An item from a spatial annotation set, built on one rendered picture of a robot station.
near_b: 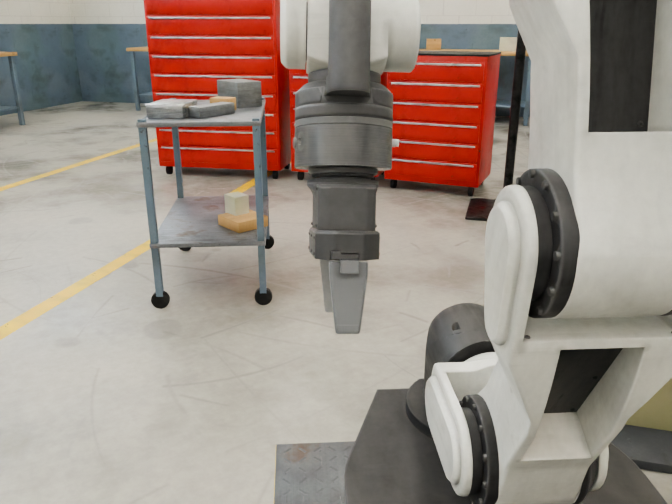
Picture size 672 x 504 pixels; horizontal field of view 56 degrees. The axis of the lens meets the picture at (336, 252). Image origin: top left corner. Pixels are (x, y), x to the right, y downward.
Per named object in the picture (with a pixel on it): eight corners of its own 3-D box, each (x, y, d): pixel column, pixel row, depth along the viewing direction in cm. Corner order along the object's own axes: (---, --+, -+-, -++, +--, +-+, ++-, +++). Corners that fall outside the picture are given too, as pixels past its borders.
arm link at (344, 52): (293, 129, 61) (295, 9, 60) (403, 132, 61) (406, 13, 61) (293, 111, 49) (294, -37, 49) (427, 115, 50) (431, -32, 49)
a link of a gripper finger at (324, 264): (351, 312, 63) (352, 250, 63) (319, 312, 63) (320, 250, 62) (349, 309, 65) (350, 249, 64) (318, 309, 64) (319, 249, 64)
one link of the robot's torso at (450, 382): (422, 425, 98) (426, 350, 94) (546, 420, 100) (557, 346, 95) (453, 522, 79) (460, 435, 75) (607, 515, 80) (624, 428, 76)
